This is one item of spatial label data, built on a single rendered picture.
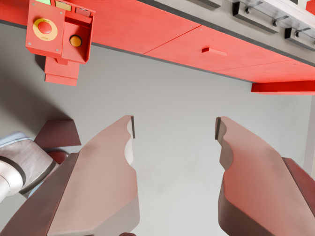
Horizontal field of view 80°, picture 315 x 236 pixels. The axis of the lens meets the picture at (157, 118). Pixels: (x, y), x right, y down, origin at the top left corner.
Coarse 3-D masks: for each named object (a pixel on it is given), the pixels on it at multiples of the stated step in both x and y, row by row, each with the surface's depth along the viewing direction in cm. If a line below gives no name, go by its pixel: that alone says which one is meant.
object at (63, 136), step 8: (64, 120) 140; (72, 120) 142; (48, 128) 107; (56, 128) 108; (64, 128) 109; (72, 128) 110; (40, 136) 87; (48, 136) 88; (56, 136) 88; (64, 136) 89; (72, 136) 90; (40, 144) 74; (48, 144) 74; (56, 144) 75; (64, 144) 75; (72, 144) 76; (80, 144) 76; (48, 152) 70; (72, 152) 74
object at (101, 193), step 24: (120, 120) 11; (96, 144) 9; (120, 144) 9; (96, 168) 8; (120, 168) 8; (72, 192) 7; (96, 192) 7; (120, 192) 7; (72, 216) 6; (96, 216) 6; (120, 216) 6
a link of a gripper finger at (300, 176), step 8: (288, 160) 8; (288, 168) 8; (296, 168) 8; (296, 176) 7; (304, 176) 7; (304, 184) 7; (312, 184) 7; (304, 192) 7; (312, 192) 7; (312, 200) 6; (312, 208) 6
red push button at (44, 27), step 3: (39, 24) 62; (42, 24) 62; (45, 24) 62; (48, 24) 63; (39, 27) 62; (42, 27) 62; (45, 27) 62; (48, 27) 63; (51, 27) 63; (39, 30) 62; (42, 30) 62; (45, 30) 62; (48, 30) 63; (51, 30) 64; (45, 33) 63; (48, 33) 63
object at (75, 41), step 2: (74, 36) 73; (76, 36) 74; (72, 38) 73; (74, 38) 73; (76, 38) 73; (78, 38) 74; (70, 40) 73; (72, 40) 73; (74, 40) 73; (76, 40) 74; (78, 40) 74; (80, 40) 74; (72, 42) 74; (74, 42) 74; (76, 42) 74; (78, 42) 74; (80, 42) 75; (72, 44) 74; (74, 44) 74; (76, 44) 75; (78, 44) 75
